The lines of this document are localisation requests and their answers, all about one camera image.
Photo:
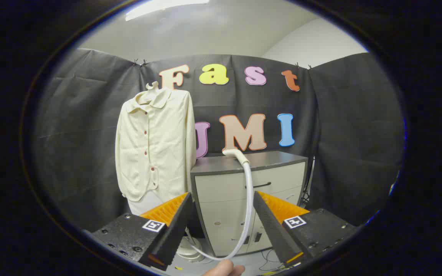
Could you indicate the cream button-up shirt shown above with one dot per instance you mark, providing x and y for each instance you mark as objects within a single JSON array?
[{"x": 167, "y": 145}]

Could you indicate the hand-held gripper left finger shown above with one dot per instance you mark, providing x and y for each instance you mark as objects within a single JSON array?
[{"x": 178, "y": 226}]

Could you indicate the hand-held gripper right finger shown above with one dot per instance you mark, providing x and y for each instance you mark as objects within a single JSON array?
[{"x": 272, "y": 226}]

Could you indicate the cream plastic clothes hanger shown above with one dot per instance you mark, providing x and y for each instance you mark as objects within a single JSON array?
[{"x": 152, "y": 87}]

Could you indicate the grey and white cabinet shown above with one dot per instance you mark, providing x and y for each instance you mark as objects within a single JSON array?
[{"x": 221, "y": 188}]

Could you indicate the white garment steamer base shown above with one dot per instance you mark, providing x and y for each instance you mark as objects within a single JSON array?
[{"x": 188, "y": 253}]

